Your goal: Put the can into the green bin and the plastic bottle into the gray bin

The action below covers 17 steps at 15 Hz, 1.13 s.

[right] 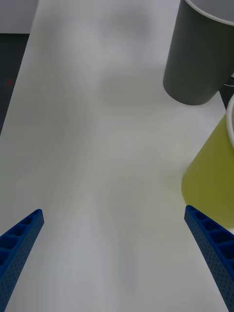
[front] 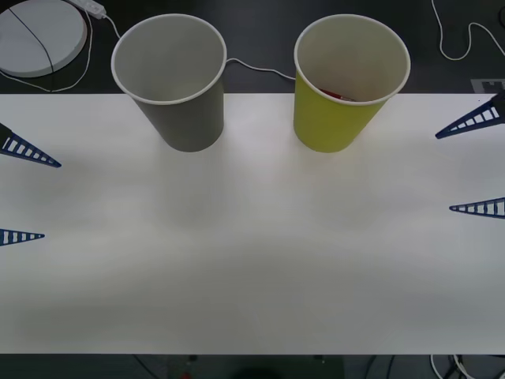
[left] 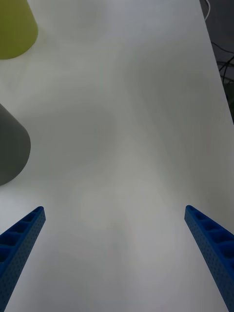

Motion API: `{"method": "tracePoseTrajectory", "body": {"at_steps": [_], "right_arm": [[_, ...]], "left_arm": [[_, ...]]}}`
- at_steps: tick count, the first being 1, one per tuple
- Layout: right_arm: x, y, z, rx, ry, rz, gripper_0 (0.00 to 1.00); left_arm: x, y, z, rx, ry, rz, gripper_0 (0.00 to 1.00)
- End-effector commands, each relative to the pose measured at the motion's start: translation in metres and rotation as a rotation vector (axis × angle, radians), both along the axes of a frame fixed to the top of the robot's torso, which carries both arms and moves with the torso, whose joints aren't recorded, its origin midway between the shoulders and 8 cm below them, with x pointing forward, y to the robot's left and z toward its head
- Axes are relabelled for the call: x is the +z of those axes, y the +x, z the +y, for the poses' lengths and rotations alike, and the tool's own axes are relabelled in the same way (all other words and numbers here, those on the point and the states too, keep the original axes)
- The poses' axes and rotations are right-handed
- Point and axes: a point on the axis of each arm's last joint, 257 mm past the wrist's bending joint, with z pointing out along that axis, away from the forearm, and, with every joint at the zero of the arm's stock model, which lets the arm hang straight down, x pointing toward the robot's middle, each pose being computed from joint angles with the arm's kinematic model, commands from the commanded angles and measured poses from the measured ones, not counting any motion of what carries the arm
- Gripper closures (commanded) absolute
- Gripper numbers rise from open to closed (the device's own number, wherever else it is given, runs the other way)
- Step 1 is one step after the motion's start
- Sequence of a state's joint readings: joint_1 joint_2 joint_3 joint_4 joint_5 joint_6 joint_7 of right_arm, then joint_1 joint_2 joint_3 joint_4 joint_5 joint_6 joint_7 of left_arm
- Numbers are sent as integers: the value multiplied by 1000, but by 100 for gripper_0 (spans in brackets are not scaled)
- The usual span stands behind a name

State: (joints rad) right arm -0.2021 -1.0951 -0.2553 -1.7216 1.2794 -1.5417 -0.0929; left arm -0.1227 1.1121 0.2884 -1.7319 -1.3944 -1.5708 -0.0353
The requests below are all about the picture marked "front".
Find thin white looped cable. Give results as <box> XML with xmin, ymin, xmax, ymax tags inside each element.
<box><xmin>0</xmin><ymin>7</ymin><xmax>95</xmax><ymax>94</ymax></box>

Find grey plastic waste bin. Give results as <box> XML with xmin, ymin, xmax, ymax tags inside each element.
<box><xmin>110</xmin><ymin>13</ymin><xmax>228</xmax><ymax>153</ymax></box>

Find white cables under table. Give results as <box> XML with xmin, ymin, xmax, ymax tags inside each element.
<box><xmin>428</xmin><ymin>354</ymin><xmax>474</xmax><ymax>379</ymax></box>

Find grey floor socket plate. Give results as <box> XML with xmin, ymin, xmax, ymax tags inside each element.
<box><xmin>469</xmin><ymin>78</ymin><xmax>505</xmax><ymax>95</ymax></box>

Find white power strip cable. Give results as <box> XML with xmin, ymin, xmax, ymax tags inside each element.
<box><xmin>103</xmin><ymin>13</ymin><xmax>297</xmax><ymax>82</ymax></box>

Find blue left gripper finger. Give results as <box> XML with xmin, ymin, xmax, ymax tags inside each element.
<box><xmin>0</xmin><ymin>122</ymin><xmax>62</xmax><ymax>170</ymax></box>
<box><xmin>0</xmin><ymin>228</ymin><xmax>46</xmax><ymax>248</ymax></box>

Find white wavy cable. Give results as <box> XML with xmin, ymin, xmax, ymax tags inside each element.
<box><xmin>431</xmin><ymin>0</ymin><xmax>505</xmax><ymax>62</ymax></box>

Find red drink can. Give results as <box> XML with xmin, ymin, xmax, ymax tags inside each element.
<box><xmin>319</xmin><ymin>88</ymin><xmax>358</xmax><ymax>103</ymax></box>

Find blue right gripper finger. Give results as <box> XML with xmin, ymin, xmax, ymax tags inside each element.
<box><xmin>449</xmin><ymin>198</ymin><xmax>505</xmax><ymax>220</ymax></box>
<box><xmin>435</xmin><ymin>92</ymin><xmax>505</xmax><ymax>140</ymax></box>

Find white power strip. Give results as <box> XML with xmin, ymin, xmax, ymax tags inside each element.
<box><xmin>65</xmin><ymin>0</ymin><xmax>107</xmax><ymax>20</ymax></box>

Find yellow-green plastic waste bin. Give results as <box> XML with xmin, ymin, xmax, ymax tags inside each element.
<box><xmin>293</xmin><ymin>14</ymin><xmax>412</xmax><ymax>155</ymax></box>

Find round white flat disc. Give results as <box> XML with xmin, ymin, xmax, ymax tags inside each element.
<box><xmin>0</xmin><ymin>0</ymin><xmax>88</xmax><ymax>78</ymax></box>

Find thin black cable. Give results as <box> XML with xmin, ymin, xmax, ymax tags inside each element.
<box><xmin>8</xmin><ymin>6</ymin><xmax>55</xmax><ymax>92</ymax></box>

